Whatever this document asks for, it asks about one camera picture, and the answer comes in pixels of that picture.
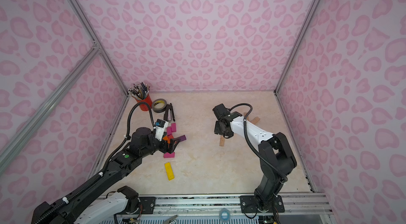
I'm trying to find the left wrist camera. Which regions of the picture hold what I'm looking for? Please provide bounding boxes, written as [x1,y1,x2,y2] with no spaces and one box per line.
[154,119,169,141]

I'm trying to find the magenta block upper right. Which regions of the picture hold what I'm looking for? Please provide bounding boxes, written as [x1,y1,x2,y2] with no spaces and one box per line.
[171,123,177,133]

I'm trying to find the red pencil cup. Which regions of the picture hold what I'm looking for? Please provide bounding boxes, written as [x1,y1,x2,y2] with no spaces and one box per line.
[136,94,152,112]

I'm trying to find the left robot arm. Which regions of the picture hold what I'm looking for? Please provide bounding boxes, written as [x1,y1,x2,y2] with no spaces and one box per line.
[31,127,183,224]

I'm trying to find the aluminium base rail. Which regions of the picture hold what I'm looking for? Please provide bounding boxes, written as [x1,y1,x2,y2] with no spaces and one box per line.
[85,192,334,224]

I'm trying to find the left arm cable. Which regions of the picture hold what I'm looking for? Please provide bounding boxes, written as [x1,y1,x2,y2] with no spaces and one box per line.
[126,101,155,139]

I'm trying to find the black tape roll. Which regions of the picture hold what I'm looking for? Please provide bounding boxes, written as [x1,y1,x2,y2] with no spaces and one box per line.
[151,98,168,113]

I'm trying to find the black stapler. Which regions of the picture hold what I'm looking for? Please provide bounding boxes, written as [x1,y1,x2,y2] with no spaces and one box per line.
[164,103,176,123]

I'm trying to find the bundle of coloured pencils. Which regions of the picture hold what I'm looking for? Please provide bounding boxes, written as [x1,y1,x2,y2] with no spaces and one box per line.
[128,82,150,100]

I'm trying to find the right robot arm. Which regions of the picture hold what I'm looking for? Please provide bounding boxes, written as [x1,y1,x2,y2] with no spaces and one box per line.
[213,103,297,212]

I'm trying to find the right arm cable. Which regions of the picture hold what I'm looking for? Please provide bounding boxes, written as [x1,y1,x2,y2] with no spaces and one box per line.
[229,102,288,180]

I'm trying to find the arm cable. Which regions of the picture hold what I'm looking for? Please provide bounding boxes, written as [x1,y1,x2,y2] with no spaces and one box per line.
[126,101,155,139]
[229,102,288,180]

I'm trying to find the wooden block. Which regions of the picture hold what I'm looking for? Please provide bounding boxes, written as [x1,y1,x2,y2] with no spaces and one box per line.
[219,136,225,147]
[250,117,261,125]

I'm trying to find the yellow block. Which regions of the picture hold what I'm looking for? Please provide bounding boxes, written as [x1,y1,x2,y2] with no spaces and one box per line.
[165,162,174,181]

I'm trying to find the magenta block lower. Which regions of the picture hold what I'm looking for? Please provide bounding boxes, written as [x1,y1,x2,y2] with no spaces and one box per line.
[163,152,176,158]

